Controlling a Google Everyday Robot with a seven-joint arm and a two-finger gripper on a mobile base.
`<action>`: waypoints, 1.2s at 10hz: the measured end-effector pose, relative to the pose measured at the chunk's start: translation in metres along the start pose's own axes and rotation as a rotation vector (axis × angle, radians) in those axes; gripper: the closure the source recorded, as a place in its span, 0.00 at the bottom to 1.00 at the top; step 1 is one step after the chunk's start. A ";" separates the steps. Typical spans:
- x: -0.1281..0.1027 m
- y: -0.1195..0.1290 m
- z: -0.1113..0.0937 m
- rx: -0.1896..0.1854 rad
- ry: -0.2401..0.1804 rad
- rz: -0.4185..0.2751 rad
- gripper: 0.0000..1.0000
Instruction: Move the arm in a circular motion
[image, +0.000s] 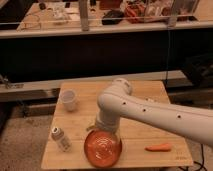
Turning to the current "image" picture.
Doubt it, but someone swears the orange translucent round gripper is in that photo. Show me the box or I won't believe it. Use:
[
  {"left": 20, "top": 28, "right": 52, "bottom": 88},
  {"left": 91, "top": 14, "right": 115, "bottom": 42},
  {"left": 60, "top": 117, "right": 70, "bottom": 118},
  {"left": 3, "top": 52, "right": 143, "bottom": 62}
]
[{"left": 84, "top": 130, "right": 122, "bottom": 168}]

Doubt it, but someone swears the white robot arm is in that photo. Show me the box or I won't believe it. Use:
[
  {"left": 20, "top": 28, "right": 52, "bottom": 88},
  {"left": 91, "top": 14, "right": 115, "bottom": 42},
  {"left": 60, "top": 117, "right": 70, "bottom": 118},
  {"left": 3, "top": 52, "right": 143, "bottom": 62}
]
[{"left": 84, "top": 78, "right": 213, "bottom": 168}]

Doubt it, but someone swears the wooden board table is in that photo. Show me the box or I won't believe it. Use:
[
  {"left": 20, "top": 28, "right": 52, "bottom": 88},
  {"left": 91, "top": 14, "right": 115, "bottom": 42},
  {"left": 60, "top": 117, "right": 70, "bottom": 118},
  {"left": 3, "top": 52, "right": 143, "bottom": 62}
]
[{"left": 40, "top": 80, "right": 195, "bottom": 171}]

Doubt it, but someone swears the orange carrot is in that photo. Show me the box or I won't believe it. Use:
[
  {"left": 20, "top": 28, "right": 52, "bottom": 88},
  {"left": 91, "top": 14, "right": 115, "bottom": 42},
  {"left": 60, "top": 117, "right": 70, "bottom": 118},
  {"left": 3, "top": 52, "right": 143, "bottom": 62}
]
[{"left": 146, "top": 143, "right": 172, "bottom": 152}]

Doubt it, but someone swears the white plastic cup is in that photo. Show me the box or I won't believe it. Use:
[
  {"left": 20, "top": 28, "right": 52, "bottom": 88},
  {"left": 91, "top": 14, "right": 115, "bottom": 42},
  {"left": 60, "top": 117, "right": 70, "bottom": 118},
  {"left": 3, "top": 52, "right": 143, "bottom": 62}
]
[{"left": 59, "top": 89, "right": 77, "bottom": 112}]

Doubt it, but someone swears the black bag on bench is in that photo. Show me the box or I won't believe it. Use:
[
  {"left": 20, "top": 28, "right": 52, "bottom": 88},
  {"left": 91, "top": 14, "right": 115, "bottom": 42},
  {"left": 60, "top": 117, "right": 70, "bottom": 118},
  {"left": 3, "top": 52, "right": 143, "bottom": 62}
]
[{"left": 101, "top": 10, "right": 124, "bottom": 25}]

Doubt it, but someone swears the orange tool on bench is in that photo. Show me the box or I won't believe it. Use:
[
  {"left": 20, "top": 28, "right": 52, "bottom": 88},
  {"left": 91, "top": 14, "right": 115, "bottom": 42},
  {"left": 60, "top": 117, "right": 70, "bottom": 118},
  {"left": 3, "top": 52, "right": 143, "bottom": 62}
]
[{"left": 124, "top": 4, "right": 145, "bottom": 23}]

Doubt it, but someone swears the black cable on floor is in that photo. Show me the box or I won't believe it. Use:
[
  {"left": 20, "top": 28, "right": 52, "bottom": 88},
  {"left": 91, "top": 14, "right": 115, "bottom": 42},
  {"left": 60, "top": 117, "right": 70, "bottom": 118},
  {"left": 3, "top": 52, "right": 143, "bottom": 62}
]
[{"left": 188, "top": 143, "right": 209, "bottom": 171}]

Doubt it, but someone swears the metal frame post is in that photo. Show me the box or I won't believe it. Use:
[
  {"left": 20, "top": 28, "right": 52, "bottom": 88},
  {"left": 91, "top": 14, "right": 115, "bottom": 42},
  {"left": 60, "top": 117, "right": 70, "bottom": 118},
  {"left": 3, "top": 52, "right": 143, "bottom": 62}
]
[{"left": 78, "top": 0, "right": 89, "bottom": 31}]

